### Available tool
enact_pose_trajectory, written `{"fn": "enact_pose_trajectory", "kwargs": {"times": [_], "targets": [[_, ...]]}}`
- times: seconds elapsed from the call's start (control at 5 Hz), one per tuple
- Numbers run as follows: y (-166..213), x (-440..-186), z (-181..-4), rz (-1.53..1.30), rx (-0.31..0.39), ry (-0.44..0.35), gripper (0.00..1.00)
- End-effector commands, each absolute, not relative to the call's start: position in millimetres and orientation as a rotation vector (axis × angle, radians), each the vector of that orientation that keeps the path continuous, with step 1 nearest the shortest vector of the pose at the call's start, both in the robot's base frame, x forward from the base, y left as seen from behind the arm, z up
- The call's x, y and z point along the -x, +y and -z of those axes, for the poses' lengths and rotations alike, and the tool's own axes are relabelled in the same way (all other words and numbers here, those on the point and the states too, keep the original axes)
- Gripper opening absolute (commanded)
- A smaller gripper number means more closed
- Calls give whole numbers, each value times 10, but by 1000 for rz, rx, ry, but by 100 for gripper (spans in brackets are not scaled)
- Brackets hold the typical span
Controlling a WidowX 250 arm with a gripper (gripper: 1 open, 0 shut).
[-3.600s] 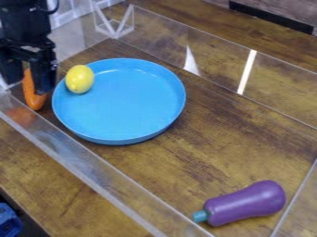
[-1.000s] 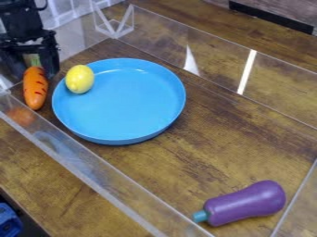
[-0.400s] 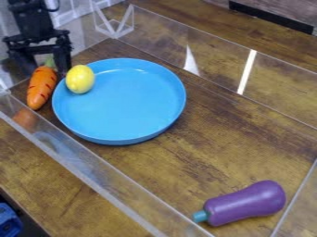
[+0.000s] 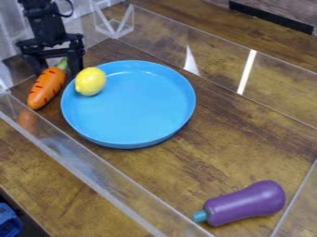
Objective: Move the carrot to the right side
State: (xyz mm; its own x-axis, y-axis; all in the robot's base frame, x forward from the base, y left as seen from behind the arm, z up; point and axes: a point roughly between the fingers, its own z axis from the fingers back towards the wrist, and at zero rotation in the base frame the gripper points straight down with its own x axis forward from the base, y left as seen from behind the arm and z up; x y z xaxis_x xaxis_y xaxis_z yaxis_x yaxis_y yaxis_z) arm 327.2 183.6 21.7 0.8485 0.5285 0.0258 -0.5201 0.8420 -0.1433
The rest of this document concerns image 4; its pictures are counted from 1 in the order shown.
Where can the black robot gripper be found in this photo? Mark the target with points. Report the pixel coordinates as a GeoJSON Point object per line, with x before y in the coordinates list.
{"type": "Point", "coordinates": [69, 46]}

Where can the orange toy carrot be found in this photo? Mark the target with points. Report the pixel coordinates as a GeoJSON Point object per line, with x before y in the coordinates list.
{"type": "Point", "coordinates": [48, 85]}

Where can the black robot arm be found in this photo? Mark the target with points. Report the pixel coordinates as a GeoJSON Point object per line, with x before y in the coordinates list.
{"type": "Point", "coordinates": [52, 41]}

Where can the yellow toy lemon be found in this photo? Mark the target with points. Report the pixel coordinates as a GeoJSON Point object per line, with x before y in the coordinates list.
{"type": "Point", "coordinates": [90, 81]}

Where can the blue round plate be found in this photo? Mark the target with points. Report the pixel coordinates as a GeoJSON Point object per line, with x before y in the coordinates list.
{"type": "Point", "coordinates": [140, 111]}

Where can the blue object at corner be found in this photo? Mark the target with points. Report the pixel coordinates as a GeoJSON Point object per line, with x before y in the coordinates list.
{"type": "Point", "coordinates": [11, 225]}

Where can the purple toy eggplant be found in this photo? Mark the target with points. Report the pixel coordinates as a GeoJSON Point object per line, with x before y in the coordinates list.
{"type": "Point", "coordinates": [259, 200]}

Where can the clear acrylic enclosure wall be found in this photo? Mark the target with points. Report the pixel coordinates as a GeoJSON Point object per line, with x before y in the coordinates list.
{"type": "Point", "coordinates": [252, 132]}

